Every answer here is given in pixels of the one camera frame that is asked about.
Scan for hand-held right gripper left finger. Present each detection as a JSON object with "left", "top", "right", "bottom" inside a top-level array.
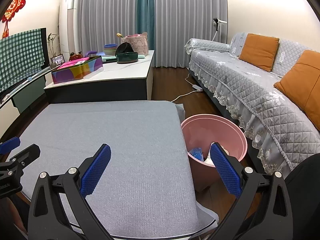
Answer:
[{"left": 27, "top": 144, "right": 113, "bottom": 240}]

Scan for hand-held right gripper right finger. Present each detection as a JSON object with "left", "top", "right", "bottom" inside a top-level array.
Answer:
[{"left": 209, "top": 142, "right": 293, "bottom": 240}]

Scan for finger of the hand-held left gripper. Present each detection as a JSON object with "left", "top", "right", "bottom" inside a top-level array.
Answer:
[
  {"left": 10, "top": 144, "right": 41, "bottom": 170},
  {"left": 0, "top": 136, "right": 21, "bottom": 155}
]

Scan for white plastic bag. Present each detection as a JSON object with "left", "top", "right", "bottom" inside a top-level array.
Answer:
[{"left": 204, "top": 143, "right": 234, "bottom": 167}]

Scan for pink trash bin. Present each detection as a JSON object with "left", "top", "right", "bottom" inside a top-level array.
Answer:
[{"left": 180, "top": 114, "right": 248, "bottom": 192}]

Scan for blue crinkled plastic bag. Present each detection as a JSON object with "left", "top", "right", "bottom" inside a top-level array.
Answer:
[{"left": 189, "top": 148, "right": 204, "bottom": 160}]

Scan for grey foam mat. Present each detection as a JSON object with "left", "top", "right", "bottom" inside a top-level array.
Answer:
[{"left": 11, "top": 100, "right": 218, "bottom": 239}]

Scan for green television cabinet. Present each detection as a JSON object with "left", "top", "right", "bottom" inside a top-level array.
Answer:
[{"left": 0, "top": 66, "right": 60, "bottom": 120}]

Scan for white rod blue tip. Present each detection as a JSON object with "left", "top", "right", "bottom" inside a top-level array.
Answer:
[{"left": 0, "top": 76, "right": 33, "bottom": 100}]

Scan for person's dark trousers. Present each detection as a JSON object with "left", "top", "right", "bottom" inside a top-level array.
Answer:
[{"left": 285, "top": 152, "right": 320, "bottom": 230}]

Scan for grey quilted sofa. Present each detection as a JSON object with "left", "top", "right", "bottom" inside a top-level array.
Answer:
[{"left": 185, "top": 32, "right": 320, "bottom": 178}]

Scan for green checked cloth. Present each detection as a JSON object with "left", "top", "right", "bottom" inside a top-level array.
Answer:
[{"left": 0, "top": 29, "right": 45, "bottom": 92}]

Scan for marble top coffee table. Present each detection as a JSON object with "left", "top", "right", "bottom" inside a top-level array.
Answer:
[{"left": 44, "top": 50, "right": 154, "bottom": 104}]

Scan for colourful tin box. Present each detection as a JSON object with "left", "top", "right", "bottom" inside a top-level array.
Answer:
[{"left": 51, "top": 56, "right": 104, "bottom": 85}]

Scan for black television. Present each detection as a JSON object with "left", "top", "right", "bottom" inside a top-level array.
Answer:
[{"left": 40, "top": 27, "right": 49, "bottom": 67}]

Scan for mint green tray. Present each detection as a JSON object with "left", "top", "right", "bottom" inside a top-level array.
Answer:
[{"left": 102, "top": 54, "right": 145, "bottom": 61}]

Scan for orange cushion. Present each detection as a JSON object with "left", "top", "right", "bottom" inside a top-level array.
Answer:
[
  {"left": 274, "top": 50, "right": 320, "bottom": 130},
  {"left": 239, "top": 33, "right": 280, "bottom": 72}
]

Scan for dark green round bowl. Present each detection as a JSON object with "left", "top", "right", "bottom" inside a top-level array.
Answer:
[{"left": 116, "top": 52, "right": 138, "bottom": 64}]

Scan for stack of coloured bowls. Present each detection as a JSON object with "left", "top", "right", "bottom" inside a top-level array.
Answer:
[{"left": 104, "top": 44, "right": 118, "bottom": 55}]

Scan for white standing air conditioner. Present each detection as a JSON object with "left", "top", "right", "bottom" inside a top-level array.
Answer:
[{"left": 59, "top": 0, "right": 79, "bottom": 55}]

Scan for pink lace basket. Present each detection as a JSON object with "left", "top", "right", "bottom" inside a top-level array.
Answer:
[{"left": 121, "top": 32, "right": 149, "bottom": 55}]

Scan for white floor lamp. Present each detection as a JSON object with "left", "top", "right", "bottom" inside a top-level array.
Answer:
[{"left": 212, "top": 18, "right": 227, "bottom": 42}]

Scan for grey sheer curtain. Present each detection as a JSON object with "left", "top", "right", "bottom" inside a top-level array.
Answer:
[{"left": 74, "top": 0, "right": 228, "bottom": 68}]

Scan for teal curtain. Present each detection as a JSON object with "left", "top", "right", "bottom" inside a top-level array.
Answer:
[{"left": 136, "top": 0, "right": 157, "bottom": 50}]

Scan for white power cable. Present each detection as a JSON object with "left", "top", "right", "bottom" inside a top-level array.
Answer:
[{"left": 171, "top": 74, "right": 200, "bottom": 103}]

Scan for photo frame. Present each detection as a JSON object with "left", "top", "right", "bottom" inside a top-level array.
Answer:
[{"left": 50, "top": 54, "right": 65, "bottom": 67}]

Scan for red knot wall decoration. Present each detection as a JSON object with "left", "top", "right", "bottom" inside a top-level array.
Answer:
[{"left": 1, "top": 0, "right": 26, "bottom": 39}]

